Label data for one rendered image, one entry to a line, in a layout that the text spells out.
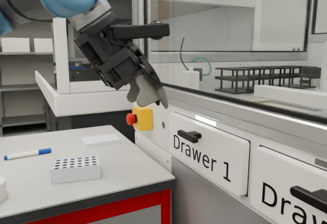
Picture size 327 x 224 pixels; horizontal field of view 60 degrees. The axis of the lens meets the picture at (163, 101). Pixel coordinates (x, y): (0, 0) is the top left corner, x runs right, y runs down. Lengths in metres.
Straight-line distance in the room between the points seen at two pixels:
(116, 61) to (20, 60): 4.20
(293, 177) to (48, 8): 0.40
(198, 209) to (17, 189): 0.45
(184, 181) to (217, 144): 0.23
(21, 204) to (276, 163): 0.54
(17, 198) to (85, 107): 0.70
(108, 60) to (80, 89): 0.85
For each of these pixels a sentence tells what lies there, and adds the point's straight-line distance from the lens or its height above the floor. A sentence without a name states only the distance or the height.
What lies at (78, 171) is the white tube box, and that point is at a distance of 0.79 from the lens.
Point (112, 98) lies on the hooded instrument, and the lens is 1.40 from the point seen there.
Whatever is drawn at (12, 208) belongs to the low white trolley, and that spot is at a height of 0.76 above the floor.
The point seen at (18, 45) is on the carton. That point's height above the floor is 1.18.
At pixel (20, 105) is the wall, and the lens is 4.75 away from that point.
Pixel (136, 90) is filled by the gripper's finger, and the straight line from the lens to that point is 0.60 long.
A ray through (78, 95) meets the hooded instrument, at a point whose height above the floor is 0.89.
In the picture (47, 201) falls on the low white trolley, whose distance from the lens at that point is 0.72.
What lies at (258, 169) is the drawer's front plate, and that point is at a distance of 0.53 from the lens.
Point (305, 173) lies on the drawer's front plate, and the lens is 0.46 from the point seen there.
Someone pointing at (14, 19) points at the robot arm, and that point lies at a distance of 0.45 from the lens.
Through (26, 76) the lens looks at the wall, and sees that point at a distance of 4.70.
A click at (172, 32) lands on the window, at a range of 0.82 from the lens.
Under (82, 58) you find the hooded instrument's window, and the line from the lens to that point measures 1.37.
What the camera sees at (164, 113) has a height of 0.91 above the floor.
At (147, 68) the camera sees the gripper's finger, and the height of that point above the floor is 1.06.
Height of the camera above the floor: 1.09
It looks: 10 degrees down
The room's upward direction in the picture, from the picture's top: straight up
